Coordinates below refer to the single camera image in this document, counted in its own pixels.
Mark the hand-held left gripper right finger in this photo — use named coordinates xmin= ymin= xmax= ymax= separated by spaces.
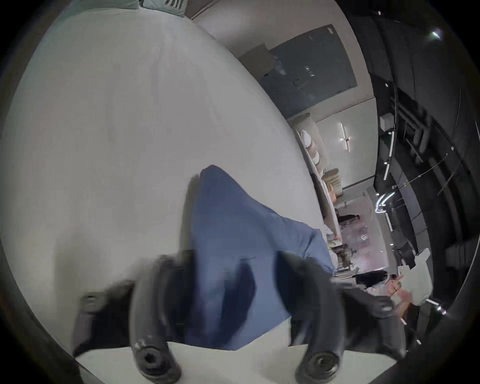
xmin=277 ymin=250 xmax=407 ymax=384

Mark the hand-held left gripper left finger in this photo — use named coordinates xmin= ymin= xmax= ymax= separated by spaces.
xmin=72 ymin=250 xmax=196 ymax=383

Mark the blue shirt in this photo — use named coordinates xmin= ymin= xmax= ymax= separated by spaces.
xmin=184 ymin=164 xmax=335 ymax=351

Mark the shelf with plates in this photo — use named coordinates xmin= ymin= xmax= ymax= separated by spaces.
xmin=290 ymin=112 xmax=344 ymax=241

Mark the bed with white sheet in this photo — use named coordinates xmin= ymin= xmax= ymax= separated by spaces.
xmin=0 ymin=7 xmax=331 ymax=370

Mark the pale green pillow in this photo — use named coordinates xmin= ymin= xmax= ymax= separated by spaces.
xmin=73 ymin=0 xmax=188 ymax=16

